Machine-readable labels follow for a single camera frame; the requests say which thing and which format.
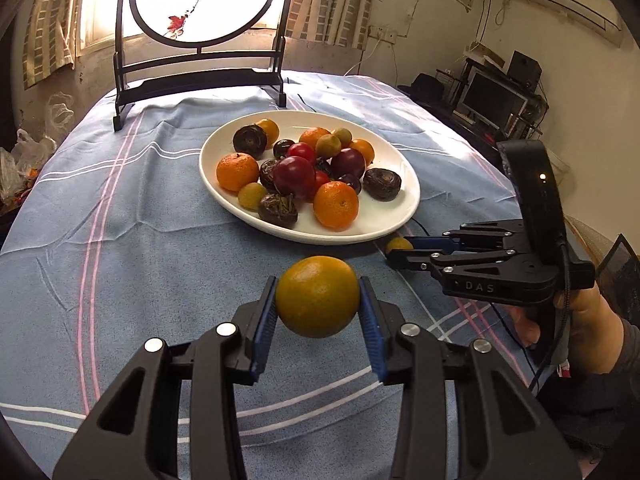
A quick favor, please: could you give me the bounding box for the beige checked curtain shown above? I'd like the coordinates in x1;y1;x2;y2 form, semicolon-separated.
22;0;93;88
285;0;378;51

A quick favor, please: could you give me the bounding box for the black desk rack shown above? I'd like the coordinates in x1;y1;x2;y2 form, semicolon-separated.
415;57;548;146

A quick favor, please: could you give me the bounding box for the clear plastic bag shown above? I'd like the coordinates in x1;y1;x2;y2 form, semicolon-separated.
47;91;76;136
0;127;58;206

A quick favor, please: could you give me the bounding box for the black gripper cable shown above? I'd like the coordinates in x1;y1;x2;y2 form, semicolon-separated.
529;242;572;392

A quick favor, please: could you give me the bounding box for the cardboard box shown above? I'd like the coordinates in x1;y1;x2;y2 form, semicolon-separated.
462;42;506;68

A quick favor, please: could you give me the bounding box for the black hat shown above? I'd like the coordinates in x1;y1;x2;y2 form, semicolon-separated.
400;73;446;101

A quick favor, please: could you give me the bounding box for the blue striped tablecloth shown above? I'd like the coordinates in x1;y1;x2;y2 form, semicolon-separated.
0;71;566;480

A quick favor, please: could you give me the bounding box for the person's right hand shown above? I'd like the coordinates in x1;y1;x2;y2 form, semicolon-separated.
509;287;626;376

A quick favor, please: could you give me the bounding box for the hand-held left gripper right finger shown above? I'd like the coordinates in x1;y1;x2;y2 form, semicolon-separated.
358;277;581;480

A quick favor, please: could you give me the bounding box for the dark red plum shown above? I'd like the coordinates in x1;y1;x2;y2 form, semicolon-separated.
330;148;367;180
273;156;317;198

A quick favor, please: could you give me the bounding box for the black framed bird painting screen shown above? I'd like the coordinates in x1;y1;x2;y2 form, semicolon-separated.
114;0;301;132

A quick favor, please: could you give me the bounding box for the red cherry tomato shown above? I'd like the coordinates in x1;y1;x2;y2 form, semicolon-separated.
287;142;317;163
307;170;332;201

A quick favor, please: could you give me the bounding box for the black speaker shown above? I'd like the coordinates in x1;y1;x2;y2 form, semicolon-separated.
507;51;543;88

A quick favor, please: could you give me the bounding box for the yellow pear-shaped fruit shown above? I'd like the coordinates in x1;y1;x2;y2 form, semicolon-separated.
237;182;268;210

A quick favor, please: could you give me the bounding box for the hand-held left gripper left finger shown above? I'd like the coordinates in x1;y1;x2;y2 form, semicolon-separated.
52;276;279;480

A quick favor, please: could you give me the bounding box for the person's right forearm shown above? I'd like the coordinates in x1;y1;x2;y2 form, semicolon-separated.
537;310;640;461

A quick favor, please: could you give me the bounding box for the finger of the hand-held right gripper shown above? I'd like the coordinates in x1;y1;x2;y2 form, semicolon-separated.
403;219;526;253
387;248;526;275

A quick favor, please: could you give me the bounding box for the white round plate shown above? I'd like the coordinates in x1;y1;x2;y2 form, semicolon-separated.
199;110;421;245

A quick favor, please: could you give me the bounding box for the computer monitor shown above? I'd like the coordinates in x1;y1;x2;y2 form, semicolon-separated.
459;71;528;128

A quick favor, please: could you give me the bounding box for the dark framed panel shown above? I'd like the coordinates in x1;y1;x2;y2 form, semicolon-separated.
597;233;640;311

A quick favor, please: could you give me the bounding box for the green-yellow orange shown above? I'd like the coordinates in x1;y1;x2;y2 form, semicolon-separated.
275;256;361;339

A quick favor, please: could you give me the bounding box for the large orange mandarin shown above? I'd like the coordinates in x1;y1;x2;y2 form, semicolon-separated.
216;152;260;192

